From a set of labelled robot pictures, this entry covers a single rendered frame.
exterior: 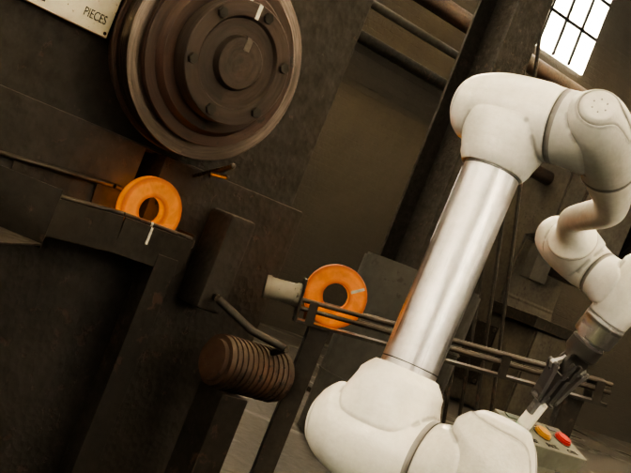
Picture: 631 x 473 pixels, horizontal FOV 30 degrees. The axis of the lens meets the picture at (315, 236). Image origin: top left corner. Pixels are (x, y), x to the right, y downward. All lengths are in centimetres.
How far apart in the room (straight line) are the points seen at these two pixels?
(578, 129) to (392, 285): 336
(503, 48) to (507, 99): 496
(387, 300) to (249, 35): 276
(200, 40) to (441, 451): 112
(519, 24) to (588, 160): 507
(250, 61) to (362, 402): 99
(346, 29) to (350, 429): 144
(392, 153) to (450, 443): 951
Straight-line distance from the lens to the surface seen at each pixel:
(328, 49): 309
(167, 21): 261
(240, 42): 263
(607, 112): 196
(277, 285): 285
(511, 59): 704
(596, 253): 251
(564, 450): 267
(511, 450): 187
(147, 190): 270
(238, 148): 278
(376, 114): 1111
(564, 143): 200
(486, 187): 201
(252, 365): 275
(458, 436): 189
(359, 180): 1112
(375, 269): 533
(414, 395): 194
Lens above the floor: 79
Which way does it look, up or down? 1 degrees up
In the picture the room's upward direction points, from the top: 22 degrees clockwise
